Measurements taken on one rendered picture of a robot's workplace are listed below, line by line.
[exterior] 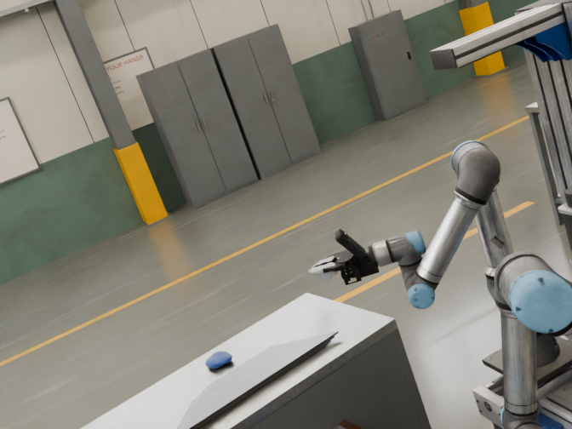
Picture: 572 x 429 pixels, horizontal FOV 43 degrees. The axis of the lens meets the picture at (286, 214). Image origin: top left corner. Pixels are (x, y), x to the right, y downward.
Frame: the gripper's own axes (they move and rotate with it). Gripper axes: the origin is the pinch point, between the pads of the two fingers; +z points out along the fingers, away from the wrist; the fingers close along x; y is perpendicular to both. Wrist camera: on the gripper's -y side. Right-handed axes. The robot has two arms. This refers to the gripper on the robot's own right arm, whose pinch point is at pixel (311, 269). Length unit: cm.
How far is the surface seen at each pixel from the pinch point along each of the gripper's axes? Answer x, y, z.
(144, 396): 24, 44, 81
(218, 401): 1, 39, 47
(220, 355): 34, 43, 51
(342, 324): 35, 46, 2
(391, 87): 908, 226, -83
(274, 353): 23, 42, 28
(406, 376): 23, 68, -15
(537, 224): 315, 190, -132
